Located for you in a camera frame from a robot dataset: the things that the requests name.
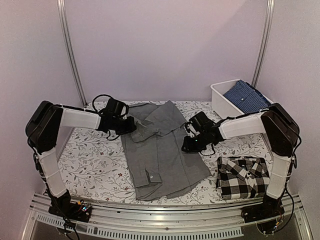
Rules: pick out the white plastic bin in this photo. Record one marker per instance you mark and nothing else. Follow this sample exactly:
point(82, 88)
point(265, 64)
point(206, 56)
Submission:
point(223, 107)

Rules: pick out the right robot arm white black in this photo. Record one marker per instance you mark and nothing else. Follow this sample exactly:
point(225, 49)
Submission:
point(282, 132)

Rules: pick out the black white plaid folded shirt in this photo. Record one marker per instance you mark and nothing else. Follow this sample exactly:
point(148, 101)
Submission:
point(242, 177)

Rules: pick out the grey long sleeve shirt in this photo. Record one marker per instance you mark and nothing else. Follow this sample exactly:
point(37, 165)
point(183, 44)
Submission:
point(157, 165)

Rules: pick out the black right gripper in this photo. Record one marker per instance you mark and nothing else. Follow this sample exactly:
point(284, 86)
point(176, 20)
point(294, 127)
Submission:
point(189, 148)

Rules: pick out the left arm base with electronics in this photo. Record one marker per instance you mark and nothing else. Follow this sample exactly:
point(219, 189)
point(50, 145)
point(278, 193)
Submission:
point(63, 207)

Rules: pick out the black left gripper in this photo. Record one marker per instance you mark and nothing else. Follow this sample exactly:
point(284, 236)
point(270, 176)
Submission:
point(131, 127)

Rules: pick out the aluminium frame post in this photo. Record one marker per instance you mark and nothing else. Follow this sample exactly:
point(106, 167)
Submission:
point(61, 6)
point(264, 41)

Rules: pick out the blue checked shirt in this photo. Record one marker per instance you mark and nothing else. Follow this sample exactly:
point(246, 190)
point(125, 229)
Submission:
point(246, 98)

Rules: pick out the floral patterned table cloth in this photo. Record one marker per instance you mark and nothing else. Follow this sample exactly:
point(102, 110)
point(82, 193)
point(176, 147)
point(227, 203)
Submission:
point(95, 168)

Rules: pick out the left aluminium frame post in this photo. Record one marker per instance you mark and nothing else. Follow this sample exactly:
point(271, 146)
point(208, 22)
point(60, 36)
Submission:
point(61, 6)

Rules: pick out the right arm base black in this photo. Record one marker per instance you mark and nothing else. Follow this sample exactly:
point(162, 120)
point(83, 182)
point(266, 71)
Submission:
point(269, 208)

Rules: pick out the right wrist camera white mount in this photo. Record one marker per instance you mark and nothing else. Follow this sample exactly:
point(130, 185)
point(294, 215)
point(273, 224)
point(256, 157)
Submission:
point(199, 123)

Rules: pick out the aluminium front rail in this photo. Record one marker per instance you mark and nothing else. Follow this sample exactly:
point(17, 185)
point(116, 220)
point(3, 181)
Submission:
point(123, 221)

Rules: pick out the right aluminium frame post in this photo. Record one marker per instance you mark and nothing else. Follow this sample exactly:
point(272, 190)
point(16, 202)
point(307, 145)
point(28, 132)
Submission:
point(264, 41)

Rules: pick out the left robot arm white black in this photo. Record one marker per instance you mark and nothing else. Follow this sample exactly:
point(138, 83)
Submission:
point(43, 128)

